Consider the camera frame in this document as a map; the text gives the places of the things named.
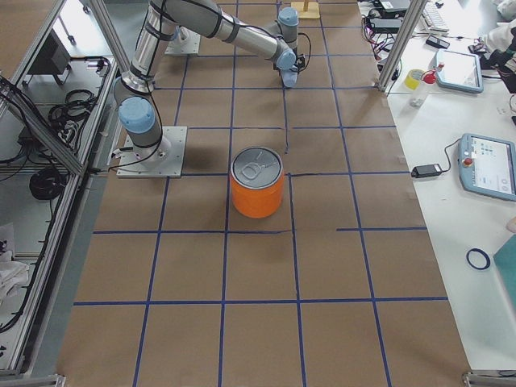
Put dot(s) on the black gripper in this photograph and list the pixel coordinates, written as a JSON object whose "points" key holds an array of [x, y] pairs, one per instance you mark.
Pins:
{"points": [[295, 51]]}

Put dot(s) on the white plastic cup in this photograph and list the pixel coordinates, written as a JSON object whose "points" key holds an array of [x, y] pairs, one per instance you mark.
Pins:
{"points": [[289, 77]]}

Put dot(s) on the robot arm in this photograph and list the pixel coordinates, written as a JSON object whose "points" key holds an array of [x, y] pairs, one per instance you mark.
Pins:
{"points": [[179, 25]]}

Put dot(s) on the wooden cup rack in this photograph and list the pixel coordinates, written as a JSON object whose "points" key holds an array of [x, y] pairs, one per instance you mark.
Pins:
{"points": [[307, 9]]}

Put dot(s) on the yellow tape roll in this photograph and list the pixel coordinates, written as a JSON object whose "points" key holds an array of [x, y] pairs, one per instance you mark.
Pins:
{"points": [[413, 78]]}

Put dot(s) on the orange can with silver lid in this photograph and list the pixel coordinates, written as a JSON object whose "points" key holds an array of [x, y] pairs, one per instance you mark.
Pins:
{"points": [[257, 182]]}

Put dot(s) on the black smartphone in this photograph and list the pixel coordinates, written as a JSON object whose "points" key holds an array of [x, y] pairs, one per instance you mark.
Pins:
{"points": [[436, 42]]}

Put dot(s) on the blue teach pendant far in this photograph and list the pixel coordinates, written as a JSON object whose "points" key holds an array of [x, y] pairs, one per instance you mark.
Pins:
{"points": [[461, 71]]}

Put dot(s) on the blue teach pendant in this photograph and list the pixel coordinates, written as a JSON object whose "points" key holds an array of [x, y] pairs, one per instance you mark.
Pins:
{"points": [[461, 71], [487, 166]]}

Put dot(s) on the black power adapter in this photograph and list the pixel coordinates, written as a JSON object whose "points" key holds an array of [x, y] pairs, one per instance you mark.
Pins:
{"points": [[426, 170]]}

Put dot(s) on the blue teach pendant near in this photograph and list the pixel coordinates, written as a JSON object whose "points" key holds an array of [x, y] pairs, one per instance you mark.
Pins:
{"points": [[487, 166]]}

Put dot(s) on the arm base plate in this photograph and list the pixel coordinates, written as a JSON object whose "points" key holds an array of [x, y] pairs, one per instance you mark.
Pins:
{"points": [[167, 161], [184, 43]]}

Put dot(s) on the aluminium frame post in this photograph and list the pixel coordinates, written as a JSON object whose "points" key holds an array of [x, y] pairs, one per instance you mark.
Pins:
{"points": [[405, 32]]}

